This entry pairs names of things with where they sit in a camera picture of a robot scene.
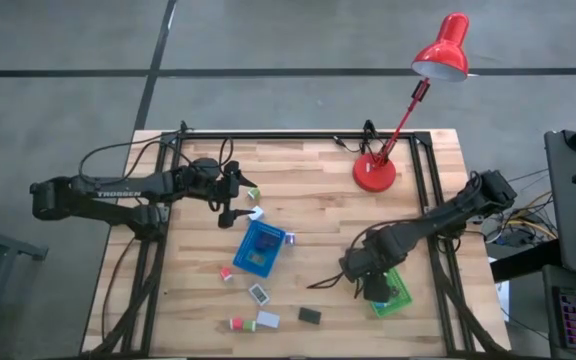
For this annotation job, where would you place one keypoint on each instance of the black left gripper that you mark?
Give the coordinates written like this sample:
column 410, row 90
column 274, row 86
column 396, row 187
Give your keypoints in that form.
column 230, row 192

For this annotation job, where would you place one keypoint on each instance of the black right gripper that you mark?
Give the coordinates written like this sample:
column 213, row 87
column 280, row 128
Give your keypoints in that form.
column 377, row 287

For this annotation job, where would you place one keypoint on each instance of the blue and white plug charger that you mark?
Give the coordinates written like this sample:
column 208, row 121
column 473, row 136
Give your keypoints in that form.
column 381, row 303

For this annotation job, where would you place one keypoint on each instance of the black box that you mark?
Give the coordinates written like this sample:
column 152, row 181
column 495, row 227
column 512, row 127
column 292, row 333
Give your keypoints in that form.
column 309, row 315

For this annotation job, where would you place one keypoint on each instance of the red and white plug charger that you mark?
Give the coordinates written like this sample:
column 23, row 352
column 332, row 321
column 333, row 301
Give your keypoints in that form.
column 237, row 324
column 225, row 273

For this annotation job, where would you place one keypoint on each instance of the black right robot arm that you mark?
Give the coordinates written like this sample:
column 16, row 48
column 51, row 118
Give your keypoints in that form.
column 433, row 220

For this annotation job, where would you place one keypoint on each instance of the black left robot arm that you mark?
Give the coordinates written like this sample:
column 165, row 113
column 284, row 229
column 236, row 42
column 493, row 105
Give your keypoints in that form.
column 118, row 192

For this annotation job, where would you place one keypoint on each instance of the green and white plug charger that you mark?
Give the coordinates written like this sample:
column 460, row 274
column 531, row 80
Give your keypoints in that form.
column 250, row 326
column 253, row 194

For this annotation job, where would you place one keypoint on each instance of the green plastic basket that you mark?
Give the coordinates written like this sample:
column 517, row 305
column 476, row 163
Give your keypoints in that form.
column 400, row 295

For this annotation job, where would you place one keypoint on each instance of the white flat plug charger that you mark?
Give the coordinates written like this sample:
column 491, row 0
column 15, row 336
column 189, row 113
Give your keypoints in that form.
column 256, row 213

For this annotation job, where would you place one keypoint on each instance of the small blue white charger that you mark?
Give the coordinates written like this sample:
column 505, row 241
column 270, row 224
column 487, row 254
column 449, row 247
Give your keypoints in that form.
column 290, row 239

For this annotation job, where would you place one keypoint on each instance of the blue plastic basket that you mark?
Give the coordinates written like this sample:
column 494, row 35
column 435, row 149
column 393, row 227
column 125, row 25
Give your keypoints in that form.
column 268, row 267

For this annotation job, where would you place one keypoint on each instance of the white LCD display unit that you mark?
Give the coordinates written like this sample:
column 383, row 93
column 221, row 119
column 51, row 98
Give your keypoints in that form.
column 259, row 294

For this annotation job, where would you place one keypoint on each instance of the white flat box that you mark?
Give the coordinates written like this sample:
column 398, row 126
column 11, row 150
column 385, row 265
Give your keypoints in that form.
column 268, row 319

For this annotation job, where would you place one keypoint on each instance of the red desk lamp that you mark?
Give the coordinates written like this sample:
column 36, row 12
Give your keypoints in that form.
column 374, row 172

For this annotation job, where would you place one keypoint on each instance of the black side desk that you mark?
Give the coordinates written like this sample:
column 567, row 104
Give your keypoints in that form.
column 568, row 225

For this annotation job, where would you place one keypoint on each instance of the grey metal stand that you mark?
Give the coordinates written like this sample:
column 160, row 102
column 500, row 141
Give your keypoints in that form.
column 8, row 242

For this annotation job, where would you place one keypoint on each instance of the black aluminium table frame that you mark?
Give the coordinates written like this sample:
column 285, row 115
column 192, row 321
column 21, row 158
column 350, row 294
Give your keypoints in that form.
column 293, row 135

